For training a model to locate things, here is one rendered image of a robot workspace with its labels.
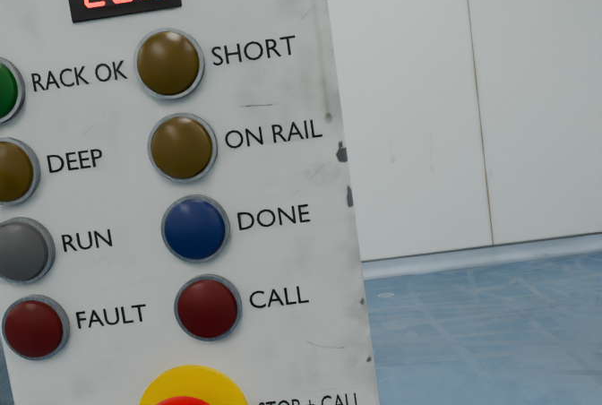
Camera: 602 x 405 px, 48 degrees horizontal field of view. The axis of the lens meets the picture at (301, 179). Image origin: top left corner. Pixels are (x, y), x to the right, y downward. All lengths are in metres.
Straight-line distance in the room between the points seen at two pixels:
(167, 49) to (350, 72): 3.60
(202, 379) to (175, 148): 0.11
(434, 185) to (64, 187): 3.69
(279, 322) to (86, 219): 0.10
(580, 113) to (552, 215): 0.60
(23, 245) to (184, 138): 0.09
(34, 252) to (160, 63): 0.10
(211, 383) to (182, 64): 0.14
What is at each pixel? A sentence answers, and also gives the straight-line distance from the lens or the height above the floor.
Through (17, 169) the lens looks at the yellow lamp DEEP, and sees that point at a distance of 0.31.
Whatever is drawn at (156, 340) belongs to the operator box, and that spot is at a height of 1.01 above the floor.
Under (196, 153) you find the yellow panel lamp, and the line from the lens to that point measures 0.29.
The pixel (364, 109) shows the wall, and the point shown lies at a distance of 3.88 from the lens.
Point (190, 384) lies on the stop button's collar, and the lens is 0.32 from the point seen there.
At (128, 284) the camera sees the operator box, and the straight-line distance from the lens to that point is 0.31.
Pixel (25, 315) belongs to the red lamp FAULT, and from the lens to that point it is 0.33.
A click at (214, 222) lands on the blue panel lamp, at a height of 1.06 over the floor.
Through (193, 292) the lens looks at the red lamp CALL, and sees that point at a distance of 0.30.
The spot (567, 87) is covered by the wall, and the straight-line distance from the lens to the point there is 4.09.
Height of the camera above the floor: 1.11
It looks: 7 degrees down
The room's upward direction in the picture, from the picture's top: 8 degrees counter-clockwise
